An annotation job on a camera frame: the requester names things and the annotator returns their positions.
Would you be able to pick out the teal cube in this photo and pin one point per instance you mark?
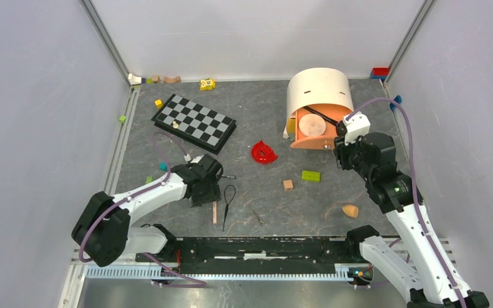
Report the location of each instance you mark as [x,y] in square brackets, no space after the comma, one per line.
[164,166]

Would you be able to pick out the green lego brick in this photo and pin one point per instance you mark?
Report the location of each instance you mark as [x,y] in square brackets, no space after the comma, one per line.
[311,176]

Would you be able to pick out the round drawer organizer box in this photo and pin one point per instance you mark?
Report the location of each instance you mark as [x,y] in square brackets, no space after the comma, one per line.
[326,90]

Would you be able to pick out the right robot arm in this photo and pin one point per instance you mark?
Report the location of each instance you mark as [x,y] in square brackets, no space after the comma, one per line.
[431,280]

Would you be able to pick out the white corner bracket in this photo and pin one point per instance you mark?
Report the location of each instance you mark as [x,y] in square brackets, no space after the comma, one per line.
[134,80]

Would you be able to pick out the black makeup brush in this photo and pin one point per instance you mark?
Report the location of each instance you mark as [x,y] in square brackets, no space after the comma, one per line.
[323,116]

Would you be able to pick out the wooden arch block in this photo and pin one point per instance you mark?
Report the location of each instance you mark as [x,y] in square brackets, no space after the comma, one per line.
[176,79]

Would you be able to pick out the orange makeup sponge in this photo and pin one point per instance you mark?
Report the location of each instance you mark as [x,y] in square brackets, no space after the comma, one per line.
[351,211]

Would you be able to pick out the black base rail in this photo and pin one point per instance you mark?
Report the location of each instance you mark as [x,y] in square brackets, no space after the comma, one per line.
[258,255]

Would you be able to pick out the yellow toy block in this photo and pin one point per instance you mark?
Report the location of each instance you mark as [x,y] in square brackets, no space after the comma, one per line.
[207,84]

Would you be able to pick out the small wooden cube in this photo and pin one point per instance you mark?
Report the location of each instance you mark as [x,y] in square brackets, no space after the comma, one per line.
[288,185]

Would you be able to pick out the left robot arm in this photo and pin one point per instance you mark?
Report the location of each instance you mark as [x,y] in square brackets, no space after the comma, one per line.
[105,231]

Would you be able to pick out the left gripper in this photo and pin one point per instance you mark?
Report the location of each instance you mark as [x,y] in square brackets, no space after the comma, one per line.
[214,194]

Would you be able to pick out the red blue blocks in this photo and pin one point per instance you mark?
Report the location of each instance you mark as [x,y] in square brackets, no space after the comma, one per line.
[380,73]

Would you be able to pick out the round pink powder compact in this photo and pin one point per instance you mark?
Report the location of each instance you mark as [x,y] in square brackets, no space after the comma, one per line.
[312,125]

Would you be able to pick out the blue block by wall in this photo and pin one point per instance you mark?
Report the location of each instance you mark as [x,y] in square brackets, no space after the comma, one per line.
[397,101]

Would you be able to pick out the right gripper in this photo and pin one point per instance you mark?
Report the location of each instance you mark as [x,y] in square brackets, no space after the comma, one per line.
[343,144]

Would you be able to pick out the red plastic arch toy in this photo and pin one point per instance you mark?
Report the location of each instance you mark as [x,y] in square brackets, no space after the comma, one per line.
[262,153]

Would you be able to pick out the black white chessboard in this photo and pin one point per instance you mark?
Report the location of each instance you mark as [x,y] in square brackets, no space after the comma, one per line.
[198,125]

